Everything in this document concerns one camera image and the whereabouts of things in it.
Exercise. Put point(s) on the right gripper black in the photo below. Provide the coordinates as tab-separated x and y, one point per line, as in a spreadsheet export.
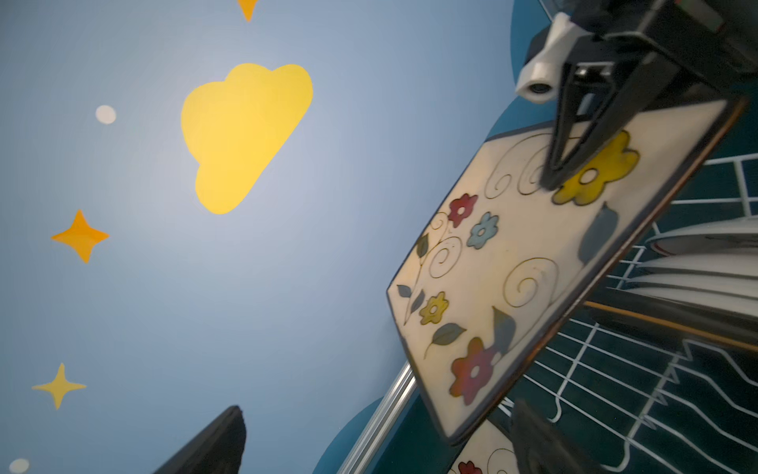
714	40

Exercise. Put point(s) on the white round plate rightmost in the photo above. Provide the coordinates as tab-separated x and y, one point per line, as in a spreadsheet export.
707	237

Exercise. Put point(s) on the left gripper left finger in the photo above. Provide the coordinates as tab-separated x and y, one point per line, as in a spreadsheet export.
217	449

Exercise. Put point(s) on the white round plate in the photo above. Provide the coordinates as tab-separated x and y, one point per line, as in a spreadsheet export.
721	300
707	237
735	265

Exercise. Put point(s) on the white round plate leftmost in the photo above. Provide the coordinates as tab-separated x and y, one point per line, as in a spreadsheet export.
721	300

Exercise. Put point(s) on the aluminium rear frame rail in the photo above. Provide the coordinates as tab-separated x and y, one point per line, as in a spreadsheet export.
382	424

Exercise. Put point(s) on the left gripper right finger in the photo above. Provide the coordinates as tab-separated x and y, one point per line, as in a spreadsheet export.
540	447

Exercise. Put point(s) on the black square floral plate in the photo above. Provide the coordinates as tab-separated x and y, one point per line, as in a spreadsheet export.
504	262
488	451

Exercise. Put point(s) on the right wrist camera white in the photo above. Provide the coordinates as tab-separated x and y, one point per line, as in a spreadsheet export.
541	75

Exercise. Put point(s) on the white wire dish rack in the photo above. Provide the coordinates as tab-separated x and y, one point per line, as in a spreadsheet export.
638	406

